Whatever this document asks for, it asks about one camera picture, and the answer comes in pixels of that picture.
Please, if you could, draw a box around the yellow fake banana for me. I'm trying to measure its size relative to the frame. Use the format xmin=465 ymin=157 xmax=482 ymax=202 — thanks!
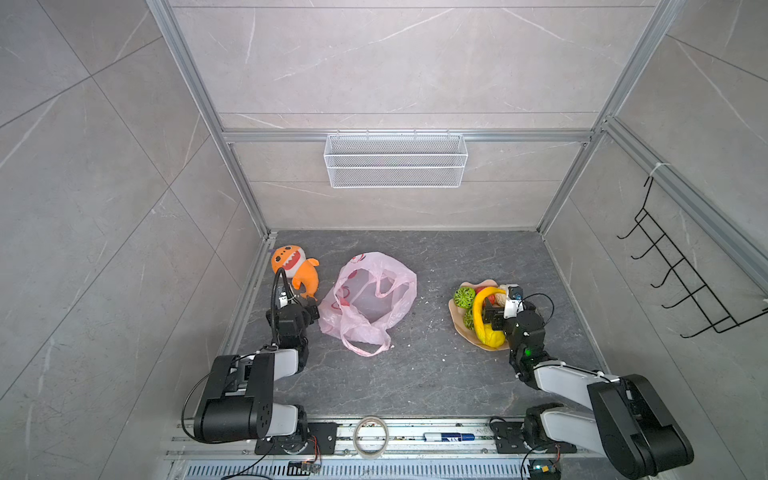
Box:
xmin=472 ymin=288 xmax=506 ymax=350

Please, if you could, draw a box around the pink scalloped plastic bowl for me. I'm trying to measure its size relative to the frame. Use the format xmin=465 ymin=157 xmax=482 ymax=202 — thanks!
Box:
xmin=448 ymin=279 xmax=509 ymax=351

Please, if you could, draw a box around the green fake custard apple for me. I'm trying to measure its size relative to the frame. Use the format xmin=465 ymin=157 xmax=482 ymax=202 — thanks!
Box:
xmin=453 ymin=286 xmax=476 ymax=310

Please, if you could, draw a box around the pink plastic bag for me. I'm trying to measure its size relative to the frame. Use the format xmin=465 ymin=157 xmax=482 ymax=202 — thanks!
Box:
xmin=319 ymin=252 xmax=417 ymax=358

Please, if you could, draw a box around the red fake fruit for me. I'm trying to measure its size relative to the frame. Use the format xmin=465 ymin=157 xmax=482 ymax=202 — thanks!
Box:
xmin=475 ymin=286 xmax=498 ymax=305

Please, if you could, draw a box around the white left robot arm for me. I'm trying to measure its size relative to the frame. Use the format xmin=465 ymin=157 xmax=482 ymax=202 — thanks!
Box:
xmin=181 ymin=297 xmax=319 ymax=454

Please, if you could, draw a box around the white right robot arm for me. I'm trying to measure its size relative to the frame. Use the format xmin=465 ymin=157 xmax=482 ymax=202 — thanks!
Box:
xmin=471 ymin=287 xmax=695 ymax=479

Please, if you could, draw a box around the orange shark plush toy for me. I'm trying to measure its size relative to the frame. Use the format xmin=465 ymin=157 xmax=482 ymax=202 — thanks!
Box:
xmin=271 ymin=245 xmax=320 ymax=298

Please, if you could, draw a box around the blue marker pen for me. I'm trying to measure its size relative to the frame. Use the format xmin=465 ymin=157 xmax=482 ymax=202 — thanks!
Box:
xmin=423 ymin=432 xmax=476 ymax=443

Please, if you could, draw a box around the roll of clear tape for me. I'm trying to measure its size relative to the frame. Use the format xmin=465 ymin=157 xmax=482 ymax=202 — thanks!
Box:
xmin=352 ymin=416 xmax=390 ymax=460

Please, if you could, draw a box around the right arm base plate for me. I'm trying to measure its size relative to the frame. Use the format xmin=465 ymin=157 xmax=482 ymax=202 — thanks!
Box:
xmin=488 ymin=417 xmax=578 ymax=454

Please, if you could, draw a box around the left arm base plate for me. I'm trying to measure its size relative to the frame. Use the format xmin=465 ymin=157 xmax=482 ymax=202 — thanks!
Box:
xmin=254 ymin=422 xmax=339 ymax=456

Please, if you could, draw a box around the black wire hook rack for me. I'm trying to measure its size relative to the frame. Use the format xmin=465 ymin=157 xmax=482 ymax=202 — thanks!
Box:
xmin=616 ymin=176 xmax=767 ymax=339

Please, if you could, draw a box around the white wire mesh basket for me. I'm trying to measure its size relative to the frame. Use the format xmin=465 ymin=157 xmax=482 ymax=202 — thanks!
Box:
xmin=323 ymin=133 xmax=469 ymax=189

